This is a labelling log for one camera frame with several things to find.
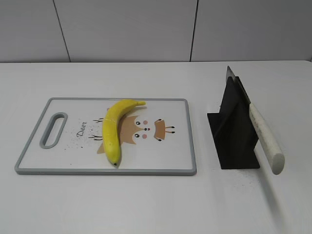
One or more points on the yellow plastic banana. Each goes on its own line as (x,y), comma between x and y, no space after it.
(111,143)

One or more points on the white-handled kitchen knife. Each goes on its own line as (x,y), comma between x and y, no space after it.
(271,148)

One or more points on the white deer cutting board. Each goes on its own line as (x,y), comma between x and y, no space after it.
(156,139)

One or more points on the black knife stand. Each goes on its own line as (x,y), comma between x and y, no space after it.
(233,132)

